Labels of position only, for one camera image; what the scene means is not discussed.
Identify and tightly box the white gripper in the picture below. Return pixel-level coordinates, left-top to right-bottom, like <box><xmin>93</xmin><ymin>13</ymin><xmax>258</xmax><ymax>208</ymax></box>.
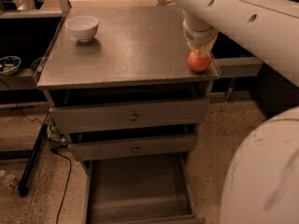
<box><xmin>183</xmin><ymin>19</ymin><xmax>218</xmax><ymax>59</ymax></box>

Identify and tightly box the black power cable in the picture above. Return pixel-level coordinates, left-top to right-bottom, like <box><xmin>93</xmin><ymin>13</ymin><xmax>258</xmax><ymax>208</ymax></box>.
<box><xmin>50</xmin><ymin>147</ymin><xmax>73</xmax><ymax>224</ymax></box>

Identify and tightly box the middle grey drawer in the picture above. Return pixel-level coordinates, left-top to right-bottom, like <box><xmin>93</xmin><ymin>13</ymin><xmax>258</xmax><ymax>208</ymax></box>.
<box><xmin>69</xmin><ymin>133</ymin><xmax>197</xmax><ymax>161</ymax></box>

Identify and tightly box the top grey drawer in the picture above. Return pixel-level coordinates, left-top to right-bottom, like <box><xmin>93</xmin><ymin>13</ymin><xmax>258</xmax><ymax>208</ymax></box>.
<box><xmin>50</xmin><ymin>97</ymin><xmax>209</xmax><ymax>133</ymax></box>

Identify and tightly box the clear plastic bottle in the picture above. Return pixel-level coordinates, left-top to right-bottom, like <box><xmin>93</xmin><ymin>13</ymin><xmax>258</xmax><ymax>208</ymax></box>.
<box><xmin>0</xmin><ymin>170</ymin><xmax>20</xmax><ymax>190</ymax></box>

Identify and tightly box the patterned bowl on shelf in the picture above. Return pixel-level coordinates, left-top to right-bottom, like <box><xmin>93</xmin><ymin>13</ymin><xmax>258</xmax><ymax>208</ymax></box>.
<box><xmin>0</xmin><ymin>56</ymin><xmax>21</xmax><ymax>76</ymax></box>

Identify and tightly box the bottom grey drawer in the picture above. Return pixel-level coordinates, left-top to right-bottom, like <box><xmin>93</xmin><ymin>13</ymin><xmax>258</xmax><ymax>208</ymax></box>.
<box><xmin>82</xmin><ymin>154</ymin><xmax>206</xmax><ymax>224</ymax></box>

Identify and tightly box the grey drawer cabinet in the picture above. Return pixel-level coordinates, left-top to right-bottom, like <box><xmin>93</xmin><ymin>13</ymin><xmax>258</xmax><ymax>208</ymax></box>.
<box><xmin>37</xmin><ymin>6</ymin><xmax>218</xmax><ymax>216</ymax></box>

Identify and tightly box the red apple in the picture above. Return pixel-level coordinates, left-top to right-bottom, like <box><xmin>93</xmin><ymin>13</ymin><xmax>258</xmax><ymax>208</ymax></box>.
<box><xmin>188</xmin><ymin>51</ymin><xmax>211</xmax><ymax>72</ymax></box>

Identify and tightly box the white ceramic bowl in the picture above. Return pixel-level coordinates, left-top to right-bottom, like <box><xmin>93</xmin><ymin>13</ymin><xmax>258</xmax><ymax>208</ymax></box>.
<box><xmin>65</xmin><ymin>16</ymin><xmax>99</xmax><ymax>42</ymax></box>

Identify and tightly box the grey left low shelf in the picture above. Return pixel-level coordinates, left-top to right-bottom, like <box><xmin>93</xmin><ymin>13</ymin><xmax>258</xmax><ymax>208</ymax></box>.
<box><xmin>0</xmin><ymin>68</ymin><xmax>36</xmax><ymax>91</ymax></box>

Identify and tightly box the grey drawer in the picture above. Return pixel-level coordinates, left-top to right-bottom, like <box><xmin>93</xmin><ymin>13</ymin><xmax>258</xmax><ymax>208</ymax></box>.
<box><xmin>82</xmin><ymin>154</ymin><xmax>206</xmax><ymax>224</ymax></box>
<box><xmin>69</xmin><ymin>133</ymin><xmax>197</xmax><ymax>161</ymax></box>
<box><xmin>50</xmin><ymin>97</ymin><xmax>209</xmax><ymax>133</ymax></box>

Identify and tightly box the grey side shelf bar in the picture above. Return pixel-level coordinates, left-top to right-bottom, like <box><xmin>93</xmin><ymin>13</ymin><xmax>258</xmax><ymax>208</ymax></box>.
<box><xmin>214</xmin><ymin>57</ymin><xmax>263</xmax><ymax>78</ymax></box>

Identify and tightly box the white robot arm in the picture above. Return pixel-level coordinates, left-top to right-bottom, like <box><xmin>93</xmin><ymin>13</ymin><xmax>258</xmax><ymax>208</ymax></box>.
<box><xmin>174</xmin><ymin>0</ymin><xmax>299</xmax><ymax>224</ymax></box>

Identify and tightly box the black metal stand leg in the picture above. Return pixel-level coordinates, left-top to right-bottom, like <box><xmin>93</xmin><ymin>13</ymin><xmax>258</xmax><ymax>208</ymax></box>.
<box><xmin>18</xmin><ymin>124</ymin><xmax>47</xmax><ymax>197</ymax></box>

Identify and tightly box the green snack bag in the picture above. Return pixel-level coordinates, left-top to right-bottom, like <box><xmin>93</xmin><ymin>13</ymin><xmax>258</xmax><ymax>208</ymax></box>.
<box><xmin>46</xmin><ymin>120</ymin><xmax>68</xmax><ymax>147</ymax></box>

